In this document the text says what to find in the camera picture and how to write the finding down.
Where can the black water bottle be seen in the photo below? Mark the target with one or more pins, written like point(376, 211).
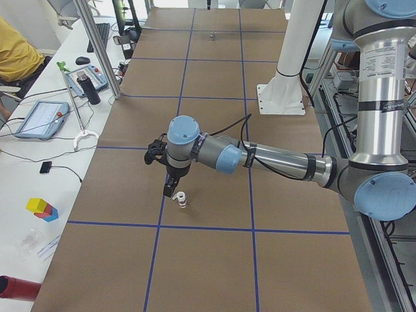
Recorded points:
point(88, 88)

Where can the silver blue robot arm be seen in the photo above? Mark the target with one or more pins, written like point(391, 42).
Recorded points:
point(375, 177)

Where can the near blue teach pendant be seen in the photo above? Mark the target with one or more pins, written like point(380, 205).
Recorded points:
point(43, 120)

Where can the person in yellow shirt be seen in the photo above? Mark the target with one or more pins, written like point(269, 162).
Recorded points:
point(21, 62)

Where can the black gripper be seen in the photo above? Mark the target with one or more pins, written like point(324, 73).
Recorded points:
point(175, 173)

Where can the red cylinder tube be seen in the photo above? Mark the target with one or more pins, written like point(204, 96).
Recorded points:
point(19, 289)

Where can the red toy block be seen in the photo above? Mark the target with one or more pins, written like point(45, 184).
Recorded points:
point(48, 211)

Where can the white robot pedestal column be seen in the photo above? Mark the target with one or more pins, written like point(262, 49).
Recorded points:
point(283, 94)

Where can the black keyboard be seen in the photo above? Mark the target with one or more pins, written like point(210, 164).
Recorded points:
point(103, 31)

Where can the black computer mouse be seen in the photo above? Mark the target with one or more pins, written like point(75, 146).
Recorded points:
point(82, 60)

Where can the aluminium frame post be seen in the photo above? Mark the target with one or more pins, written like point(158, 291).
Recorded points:
point(101, 54)

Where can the yellow toy block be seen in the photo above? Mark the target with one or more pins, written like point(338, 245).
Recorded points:
point(36, 205)

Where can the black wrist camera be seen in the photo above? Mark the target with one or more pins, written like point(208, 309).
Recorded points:
point(156, 152)

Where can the white PPR ball valve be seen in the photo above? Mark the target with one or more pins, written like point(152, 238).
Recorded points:
point(181, 199)

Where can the blue toy block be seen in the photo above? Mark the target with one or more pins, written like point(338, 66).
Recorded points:
point(53, 216)

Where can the small black puck device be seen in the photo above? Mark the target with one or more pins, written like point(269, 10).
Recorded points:
point(45, 167)

